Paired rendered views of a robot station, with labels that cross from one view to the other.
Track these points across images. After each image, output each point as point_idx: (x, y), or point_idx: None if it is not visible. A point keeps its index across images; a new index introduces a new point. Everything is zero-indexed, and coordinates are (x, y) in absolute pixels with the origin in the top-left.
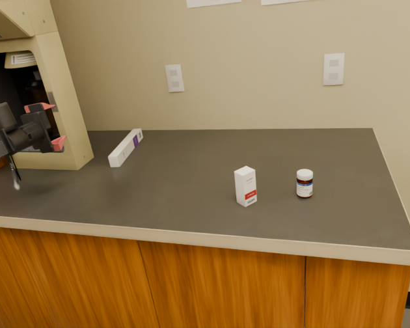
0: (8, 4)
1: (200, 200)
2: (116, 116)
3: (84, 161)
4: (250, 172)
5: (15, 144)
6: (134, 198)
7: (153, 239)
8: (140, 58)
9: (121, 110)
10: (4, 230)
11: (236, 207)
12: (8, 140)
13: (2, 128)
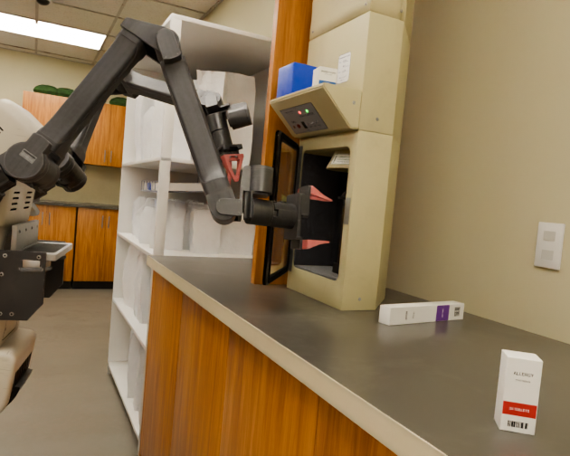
0: (339, 88)
1: (438, 389)
2: (449, 285)
3: (356, 305)
4: (530, 360)
5: (254, 210)
6: (357, 350)
7: (327, 396)
8: (506, 206)
9: (457, 279)
10: (225, 330)
11: (483, 422)
12: (251, 204)
13: (252, 190)
